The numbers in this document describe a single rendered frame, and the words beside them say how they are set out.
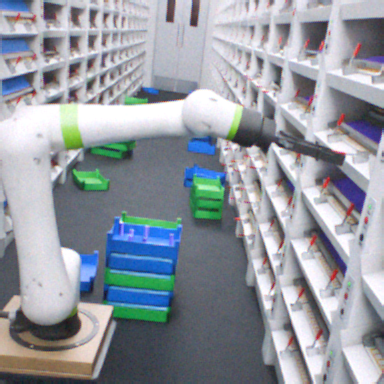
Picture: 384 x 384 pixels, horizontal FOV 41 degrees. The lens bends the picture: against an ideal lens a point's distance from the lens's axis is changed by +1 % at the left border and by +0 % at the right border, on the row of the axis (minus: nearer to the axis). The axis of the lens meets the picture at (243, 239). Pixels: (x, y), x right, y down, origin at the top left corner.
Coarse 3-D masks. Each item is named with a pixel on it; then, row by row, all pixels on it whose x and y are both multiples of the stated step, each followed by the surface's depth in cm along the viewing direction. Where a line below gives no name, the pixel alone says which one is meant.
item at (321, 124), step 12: (360, 108) 174; (312, 120) 174; (324, 120) 174; (336, 120) 173; (348, 120) 175; (324, 132) 173; (336, 132) 170; (324, 144) 161; (336, 144) 155; (348, 156) 141; (372, 156) 137; (348, 168) 137; (360, 168) 129; (372, 168) 119; (360, 180) 128
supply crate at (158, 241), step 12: (132, 228) 231; (144, 228) 232; (156, 228) 232; (180, 228) 231; (108, 240) 212; (120, 240) 212; (156, 240) 231; (168, 240) 233; (132, 252) 215; (144, 252) 215; (156, 252) 215; (168, 252) 216
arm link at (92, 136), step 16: (80, 112) 129; (96, 112) 130; (112, 112) 130; (128, 112) 131; (144, 112) 132; (160, 112) 132; (176, 112) 133; (80, 128) 128; (96, 128) 129; (112, 128) 130; (128, 128) 131; (144, 128) 132; (160, 128) 133; (176, 128) 134; (96, 144) 133
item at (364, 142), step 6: (342, 126) 165; (348, 126) 163; (342, 132) 163; (354, 132) 155; (354, 138) 153; (360, 138) 147; (366, 138) 146; (360, 144) 148; (366, 144) 142; (372, 144) 139; (372, 150) 137
